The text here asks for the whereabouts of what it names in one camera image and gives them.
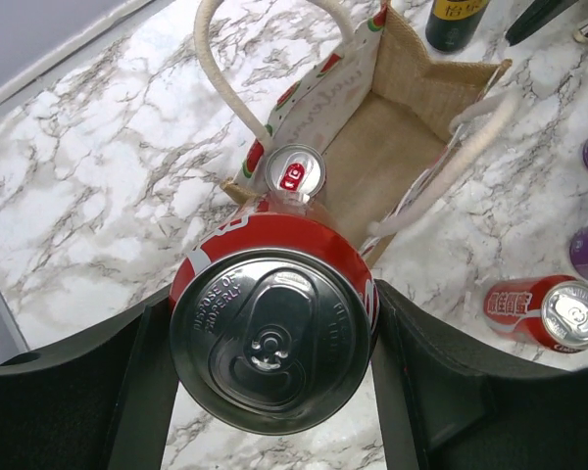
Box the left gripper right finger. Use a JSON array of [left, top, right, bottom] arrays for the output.
[[372, 281, 588, 469]]

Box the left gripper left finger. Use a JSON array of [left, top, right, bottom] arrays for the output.
[[0, 287, 178, 469]]

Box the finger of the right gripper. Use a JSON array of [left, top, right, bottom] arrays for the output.
[[505, 0, 577, 46]]

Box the watermelon canvas tote bag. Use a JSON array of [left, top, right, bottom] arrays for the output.
[[194, 1, 519, 264]]

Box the red cola can front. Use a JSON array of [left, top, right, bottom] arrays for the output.
[[170, 191, 380, 436]]

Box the red cola can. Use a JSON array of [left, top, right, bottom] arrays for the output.
[[481, 274, 588, 353], [170, 191, 380, 436]]

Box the silver blue slim can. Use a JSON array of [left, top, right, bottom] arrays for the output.
[[265, 144, 326, 197]]

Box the black and yellow can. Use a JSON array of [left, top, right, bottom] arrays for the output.
[[425, 0, 489, 53]]

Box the red cola can rear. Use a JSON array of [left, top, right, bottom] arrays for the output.
[[481, 274, 588, 353]]

